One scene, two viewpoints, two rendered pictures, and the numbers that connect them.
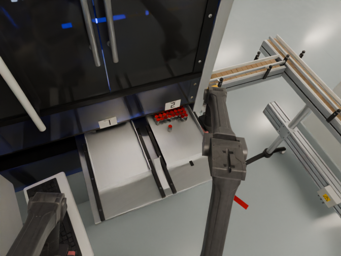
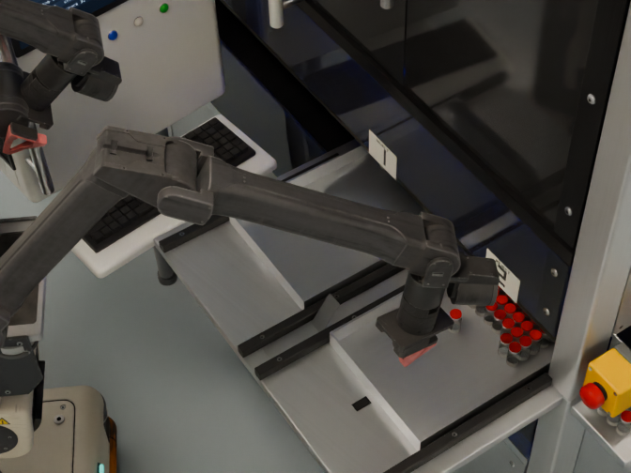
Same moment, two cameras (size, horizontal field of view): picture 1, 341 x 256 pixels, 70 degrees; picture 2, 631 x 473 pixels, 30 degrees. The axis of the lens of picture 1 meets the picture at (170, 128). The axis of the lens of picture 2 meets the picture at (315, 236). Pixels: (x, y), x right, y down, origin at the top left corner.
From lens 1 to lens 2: 137 cm
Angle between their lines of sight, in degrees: 49
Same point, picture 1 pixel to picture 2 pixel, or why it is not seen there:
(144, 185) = (266, 306)
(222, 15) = (617, 126)
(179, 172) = (321, 379)
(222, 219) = (53, 206)
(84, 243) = (122, 250)
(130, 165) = (311, 265)
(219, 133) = (209, 162)
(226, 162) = (122, 145)
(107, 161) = not seen: hidden behind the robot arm
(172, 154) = (374, 350)
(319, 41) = not seen: outside the picture
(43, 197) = (84, 22)
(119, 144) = not seen: hidden behind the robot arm
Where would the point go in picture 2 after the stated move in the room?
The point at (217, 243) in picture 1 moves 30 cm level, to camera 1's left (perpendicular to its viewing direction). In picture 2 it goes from (26, 236) to (42, 83)
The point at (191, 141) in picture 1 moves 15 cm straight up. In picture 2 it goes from (434, 390) to (438, 339)
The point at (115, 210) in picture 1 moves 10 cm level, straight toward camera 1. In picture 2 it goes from (190, 266) to (145, 295)
